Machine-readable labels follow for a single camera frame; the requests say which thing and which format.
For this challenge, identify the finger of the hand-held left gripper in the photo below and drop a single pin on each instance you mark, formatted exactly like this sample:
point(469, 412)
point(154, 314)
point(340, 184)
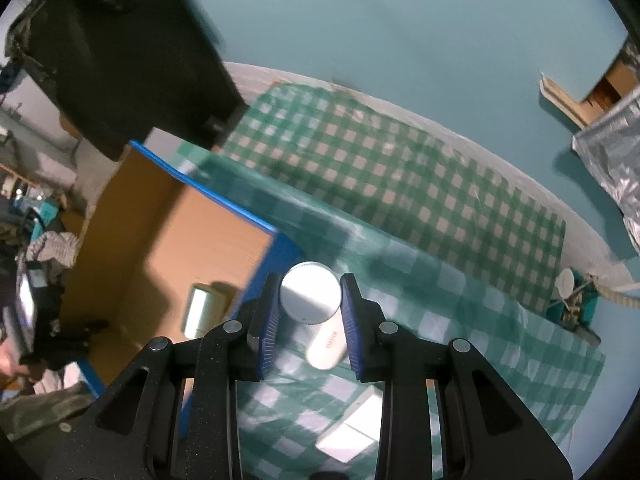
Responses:
point(82, 336)

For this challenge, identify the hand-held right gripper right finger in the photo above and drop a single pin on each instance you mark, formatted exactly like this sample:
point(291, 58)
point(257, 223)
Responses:
point(351, 332)

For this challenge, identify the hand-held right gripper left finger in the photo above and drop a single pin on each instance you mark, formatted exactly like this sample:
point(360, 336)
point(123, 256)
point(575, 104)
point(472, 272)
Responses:
point(265, 332)

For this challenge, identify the white cylindrical bottle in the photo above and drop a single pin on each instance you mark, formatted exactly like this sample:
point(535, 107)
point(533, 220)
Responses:
point(310, 295)

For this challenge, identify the cardboard box with blue edge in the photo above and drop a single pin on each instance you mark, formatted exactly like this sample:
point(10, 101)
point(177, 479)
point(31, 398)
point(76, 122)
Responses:
point(150, 240)

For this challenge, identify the white oval case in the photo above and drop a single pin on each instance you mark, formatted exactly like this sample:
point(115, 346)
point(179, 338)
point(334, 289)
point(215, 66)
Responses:
point(202, 310)

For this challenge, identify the striped cloth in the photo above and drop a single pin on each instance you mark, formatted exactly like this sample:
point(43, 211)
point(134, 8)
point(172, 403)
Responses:
point(50, 250)

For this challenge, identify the green camouflage clothing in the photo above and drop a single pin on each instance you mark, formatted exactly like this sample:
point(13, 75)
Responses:
point(40, 407)

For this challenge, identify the teal cardboard box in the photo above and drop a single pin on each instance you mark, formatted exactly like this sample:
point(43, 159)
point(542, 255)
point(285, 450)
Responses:
point(46, 214)

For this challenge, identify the green checked tablecloth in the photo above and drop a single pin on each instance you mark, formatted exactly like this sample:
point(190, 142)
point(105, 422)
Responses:
point(400, 185)

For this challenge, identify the white round lid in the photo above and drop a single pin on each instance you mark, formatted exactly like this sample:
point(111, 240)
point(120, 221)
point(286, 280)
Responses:
point(566, 284)

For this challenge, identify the dark cloth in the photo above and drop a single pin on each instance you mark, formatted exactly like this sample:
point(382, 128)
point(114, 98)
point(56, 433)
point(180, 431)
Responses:
point(125, 50)

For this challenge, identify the silver foil bag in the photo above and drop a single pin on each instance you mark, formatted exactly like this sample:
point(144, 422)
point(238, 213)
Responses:
point(612, 150)

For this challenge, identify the brown cardboard sheet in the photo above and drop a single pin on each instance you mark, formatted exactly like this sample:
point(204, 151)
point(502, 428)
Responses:
point(617, 77)

